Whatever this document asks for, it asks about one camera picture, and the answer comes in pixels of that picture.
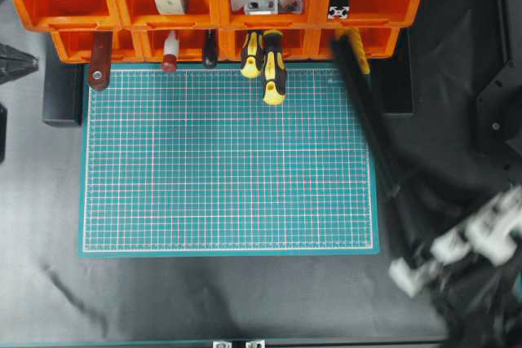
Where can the upper orange bin red tape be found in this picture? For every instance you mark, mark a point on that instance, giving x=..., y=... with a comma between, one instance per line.
x=42, y=16

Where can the black round tool handle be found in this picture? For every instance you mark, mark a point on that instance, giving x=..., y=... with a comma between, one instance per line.
x=210, y=50

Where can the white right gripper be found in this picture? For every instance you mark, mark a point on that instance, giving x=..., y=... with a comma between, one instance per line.
x=489, y=232

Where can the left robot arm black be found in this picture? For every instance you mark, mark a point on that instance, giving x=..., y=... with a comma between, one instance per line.
x=15, y=64

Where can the yellow black tool in bin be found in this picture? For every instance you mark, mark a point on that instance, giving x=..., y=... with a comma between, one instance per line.
x=353, y=35

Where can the green cutting mat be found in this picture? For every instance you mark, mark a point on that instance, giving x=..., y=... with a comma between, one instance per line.
x=195, y=164

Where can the silver bracket at bottom edge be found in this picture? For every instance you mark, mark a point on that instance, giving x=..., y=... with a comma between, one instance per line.
x=222, y=344

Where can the large yellow black screwdriver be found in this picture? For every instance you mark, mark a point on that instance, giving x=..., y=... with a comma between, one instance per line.
x=274, y=72

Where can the black aluminium profile frame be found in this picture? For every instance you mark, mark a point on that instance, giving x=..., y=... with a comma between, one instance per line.
x=396, y=184

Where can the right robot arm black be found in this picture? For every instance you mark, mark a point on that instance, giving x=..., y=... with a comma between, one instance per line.
x=469, y=271

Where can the small yellow black screwdriver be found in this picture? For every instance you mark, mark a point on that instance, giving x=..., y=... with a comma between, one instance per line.
x=252, y=55

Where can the brown handled tool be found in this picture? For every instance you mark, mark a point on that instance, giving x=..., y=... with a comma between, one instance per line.
x=100, y=65

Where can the lower orange bin brown handle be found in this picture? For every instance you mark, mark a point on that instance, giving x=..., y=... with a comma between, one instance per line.
x=74, y=47

